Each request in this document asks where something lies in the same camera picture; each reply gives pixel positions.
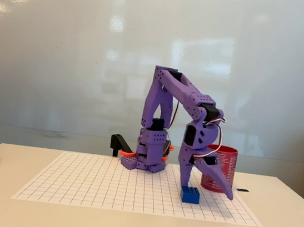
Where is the blue toy brick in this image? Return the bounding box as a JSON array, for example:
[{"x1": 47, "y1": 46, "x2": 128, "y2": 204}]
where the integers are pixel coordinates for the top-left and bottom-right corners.
[{"x1": 179, "y1": 184, "x2": 203, "y2": 205}]

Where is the red printed cup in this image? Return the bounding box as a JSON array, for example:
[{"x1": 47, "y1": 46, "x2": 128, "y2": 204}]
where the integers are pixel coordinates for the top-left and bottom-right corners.
[{"x1": 200, "y1": 143, "x2": 240, "y2": 196}]

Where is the orange base clamp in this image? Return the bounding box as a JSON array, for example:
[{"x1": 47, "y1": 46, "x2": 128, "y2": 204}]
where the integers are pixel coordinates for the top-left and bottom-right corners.
[
  {"x1": 161, "y1": 144, "x2": 176, "y2": 163},
  {"x1": 118, "y1": 148, "x2": 137, "y2": 158}
]

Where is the black table clamp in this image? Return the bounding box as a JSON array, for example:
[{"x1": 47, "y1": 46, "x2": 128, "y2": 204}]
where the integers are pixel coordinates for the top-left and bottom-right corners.
[{"x1": 108, "y1": 133, "x2": 134, "y2": 159}]

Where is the white grid paper sheet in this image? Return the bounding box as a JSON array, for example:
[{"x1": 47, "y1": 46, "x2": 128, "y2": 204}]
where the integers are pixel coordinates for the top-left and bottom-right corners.
[{"x1": 10, "y1": 145, "x2": 270, "y2": 227}]

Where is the red white black servo cable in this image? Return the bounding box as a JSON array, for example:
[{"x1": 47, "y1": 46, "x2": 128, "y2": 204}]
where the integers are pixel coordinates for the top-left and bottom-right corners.
[{"x1": 190, "y1": 114, "x2": 228, "y2": 164}]

